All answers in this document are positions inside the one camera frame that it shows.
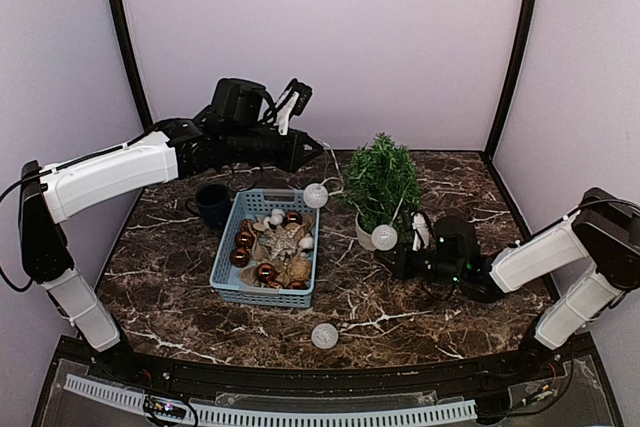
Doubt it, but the dark blue mug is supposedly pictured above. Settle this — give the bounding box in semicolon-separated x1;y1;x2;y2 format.
185;184;232;229

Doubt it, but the copper shiny bauble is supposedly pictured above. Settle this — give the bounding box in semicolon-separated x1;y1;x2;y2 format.
287;281;307;290
255;262;277;284
229;247;251;268
284;211;303;225

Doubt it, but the beige twine ball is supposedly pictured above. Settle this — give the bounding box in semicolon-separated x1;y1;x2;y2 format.
287;257;312;282

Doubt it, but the white woven ball light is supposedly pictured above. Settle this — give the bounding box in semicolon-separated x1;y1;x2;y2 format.
311;323;339;350
371;224;398;251
303;183;329;209

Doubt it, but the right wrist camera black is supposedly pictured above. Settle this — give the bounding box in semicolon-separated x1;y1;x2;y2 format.
411;211;431;251

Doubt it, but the left black frame post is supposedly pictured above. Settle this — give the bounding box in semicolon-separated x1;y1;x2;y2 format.
108;0;154;134

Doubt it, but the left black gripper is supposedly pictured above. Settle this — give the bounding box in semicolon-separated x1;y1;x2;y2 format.
226;126;324;173

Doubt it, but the small green christmas tree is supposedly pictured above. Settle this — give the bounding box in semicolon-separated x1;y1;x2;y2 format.
339;133;421;233

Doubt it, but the small circuit board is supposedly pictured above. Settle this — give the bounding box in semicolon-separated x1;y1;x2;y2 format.
143;396;187;420

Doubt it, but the black front rail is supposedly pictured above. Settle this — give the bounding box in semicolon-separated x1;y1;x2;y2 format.
89;336;566;398

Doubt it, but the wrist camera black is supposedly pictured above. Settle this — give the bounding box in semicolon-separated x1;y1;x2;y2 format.
411;211;431;251
284;78;313;116

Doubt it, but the white cotton boll sprig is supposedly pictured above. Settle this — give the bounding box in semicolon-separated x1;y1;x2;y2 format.
253;209;285;232

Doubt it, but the clear wire light string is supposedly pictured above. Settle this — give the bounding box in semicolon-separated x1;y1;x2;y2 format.
319;144;416;238

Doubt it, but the burlap ribbon bow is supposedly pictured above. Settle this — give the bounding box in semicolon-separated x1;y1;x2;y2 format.
240;214;316;289

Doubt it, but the black frame post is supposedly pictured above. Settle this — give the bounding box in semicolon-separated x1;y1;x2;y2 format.
108;0;154;134
484;0;536;160

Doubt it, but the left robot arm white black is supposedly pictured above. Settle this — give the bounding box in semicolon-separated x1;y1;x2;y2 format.
14;78;323;383

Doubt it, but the white slotted cable duct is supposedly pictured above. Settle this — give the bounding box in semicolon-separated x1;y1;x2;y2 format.
63;374;478;426

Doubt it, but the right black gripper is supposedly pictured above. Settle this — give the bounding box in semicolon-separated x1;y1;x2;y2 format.
375;241;464;285

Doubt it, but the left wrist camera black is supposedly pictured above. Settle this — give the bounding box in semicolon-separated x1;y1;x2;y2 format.
284;78;313;116

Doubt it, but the right black frame post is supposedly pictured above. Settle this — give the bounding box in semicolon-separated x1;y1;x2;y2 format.
484;0;536;160

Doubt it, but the light blue plastic basket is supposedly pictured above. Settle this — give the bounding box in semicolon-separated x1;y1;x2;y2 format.
210;189;320;308

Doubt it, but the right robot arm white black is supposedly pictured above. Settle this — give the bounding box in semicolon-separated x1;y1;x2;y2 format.
371;188;639;381

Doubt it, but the white textured tree pot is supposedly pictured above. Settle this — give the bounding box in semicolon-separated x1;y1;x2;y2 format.
355;214;376;251

